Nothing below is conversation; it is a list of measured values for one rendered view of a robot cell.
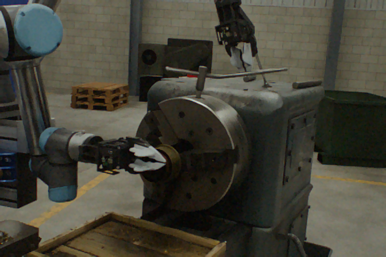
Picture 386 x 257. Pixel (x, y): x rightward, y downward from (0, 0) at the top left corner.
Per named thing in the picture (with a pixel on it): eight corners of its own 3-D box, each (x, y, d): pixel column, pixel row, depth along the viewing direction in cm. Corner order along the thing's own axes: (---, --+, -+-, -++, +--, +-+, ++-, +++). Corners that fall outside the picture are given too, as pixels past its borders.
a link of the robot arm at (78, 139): (88, 157, 118) (89, 127, 116) (101, 160, 116) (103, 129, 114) (68, 163, 111) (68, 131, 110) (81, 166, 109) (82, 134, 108)
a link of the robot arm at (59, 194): (66, 189, 127) (67, 152, 125) (83, 201, 119) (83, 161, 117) (39, 193, 123) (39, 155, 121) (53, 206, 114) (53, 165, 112)
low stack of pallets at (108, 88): (92, 101, 994) (92, 81, 986) (129, 104, 983) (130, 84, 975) (69, 108, 872) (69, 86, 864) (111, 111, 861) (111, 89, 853)
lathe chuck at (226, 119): (145, 184, 138) (158, 85, 130) (236, 217, 124) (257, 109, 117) (127, 192, 130) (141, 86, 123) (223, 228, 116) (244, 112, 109)
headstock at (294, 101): (211, 160, 200) (217, 74, 193) (317, 181, 179) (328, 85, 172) (134, 196, 148) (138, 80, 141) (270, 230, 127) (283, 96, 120)
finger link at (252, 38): (242, 59, 124) (235, 30, 124) (244, 59, 126) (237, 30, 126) (257, 55, 122) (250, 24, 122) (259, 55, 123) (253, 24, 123)
